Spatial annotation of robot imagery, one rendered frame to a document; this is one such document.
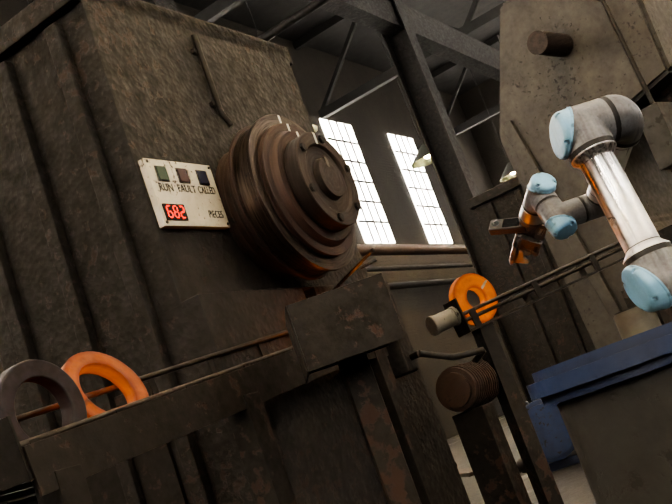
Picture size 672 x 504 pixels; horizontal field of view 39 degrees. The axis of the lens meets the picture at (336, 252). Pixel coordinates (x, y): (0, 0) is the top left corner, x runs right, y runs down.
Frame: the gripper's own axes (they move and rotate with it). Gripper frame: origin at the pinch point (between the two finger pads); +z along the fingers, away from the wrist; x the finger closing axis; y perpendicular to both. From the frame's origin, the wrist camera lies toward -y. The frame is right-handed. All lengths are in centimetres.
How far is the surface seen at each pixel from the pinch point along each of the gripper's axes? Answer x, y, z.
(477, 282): -12.7, -7.7, -0.3
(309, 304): -93, -38, -69
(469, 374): -45.9, -2.6, 0.5
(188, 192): -50, -83, -44
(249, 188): -41, -70, -42
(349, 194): -20, -48, -28
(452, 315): -27.3, -11.9, 0.4
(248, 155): -35, -73, -47
